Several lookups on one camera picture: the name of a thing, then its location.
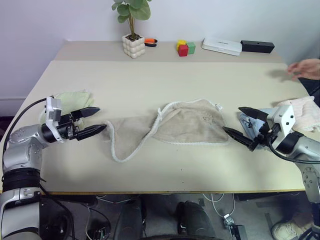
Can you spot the pale green cloth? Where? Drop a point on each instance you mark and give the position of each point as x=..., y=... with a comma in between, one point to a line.
x=75, y=98

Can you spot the beige cloth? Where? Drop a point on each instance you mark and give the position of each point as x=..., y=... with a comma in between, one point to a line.
x=190, y=125

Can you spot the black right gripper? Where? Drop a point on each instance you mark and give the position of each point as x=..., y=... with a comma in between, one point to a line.
x=268, y=133

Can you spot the person's dark sleeve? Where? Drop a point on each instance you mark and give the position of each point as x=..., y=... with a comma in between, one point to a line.
x=312, y=86

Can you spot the white sneaker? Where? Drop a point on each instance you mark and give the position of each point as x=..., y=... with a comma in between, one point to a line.
x=287, y=230

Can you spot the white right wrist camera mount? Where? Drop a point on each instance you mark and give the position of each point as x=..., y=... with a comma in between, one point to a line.
x=283, y=120

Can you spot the person's bare hand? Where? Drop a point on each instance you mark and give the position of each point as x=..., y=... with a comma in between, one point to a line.
x=308, y=68

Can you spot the light blue cloth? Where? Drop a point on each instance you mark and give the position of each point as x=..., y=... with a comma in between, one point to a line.
x=247, y=123

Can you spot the orange black pliers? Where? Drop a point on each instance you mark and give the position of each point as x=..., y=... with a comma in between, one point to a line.
x=151, y=42

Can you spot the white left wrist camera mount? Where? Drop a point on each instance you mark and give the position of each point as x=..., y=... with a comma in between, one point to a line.
x=53, y=110

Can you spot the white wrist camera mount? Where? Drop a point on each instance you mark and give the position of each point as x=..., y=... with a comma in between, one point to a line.
x=53, y=110
x=283, y=120

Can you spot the light pink cloth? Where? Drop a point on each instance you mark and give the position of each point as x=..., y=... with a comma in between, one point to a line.
x=303, y=112

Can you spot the green leafy plant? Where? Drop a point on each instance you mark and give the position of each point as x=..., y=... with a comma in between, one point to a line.
x=132, y=11

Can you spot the red cube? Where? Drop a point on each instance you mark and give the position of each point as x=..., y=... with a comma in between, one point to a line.
x=183, y=50

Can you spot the green cube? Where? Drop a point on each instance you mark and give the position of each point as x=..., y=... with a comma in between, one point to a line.
x=191, y=48

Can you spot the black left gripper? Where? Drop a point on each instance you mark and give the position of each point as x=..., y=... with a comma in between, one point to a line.
x=67, y=126

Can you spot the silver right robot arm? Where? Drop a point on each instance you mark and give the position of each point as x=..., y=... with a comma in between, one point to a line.
x=303, y=147

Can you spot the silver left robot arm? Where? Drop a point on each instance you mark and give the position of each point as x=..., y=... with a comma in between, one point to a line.
x=22, y=155

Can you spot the long black box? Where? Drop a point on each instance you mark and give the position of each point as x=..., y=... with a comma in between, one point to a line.
x=257, y=46

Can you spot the yellow cube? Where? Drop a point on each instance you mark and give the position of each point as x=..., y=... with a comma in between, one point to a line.
x=180, y=43

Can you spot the dark rounded shape with white mark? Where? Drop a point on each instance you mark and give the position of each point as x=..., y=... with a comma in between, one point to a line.
x=193, y=220

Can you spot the white bubble plant pot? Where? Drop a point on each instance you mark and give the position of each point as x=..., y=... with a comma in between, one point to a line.
x=133, y=47

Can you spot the flat white box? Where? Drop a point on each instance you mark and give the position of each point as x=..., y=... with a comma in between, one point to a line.
x=221, y=46

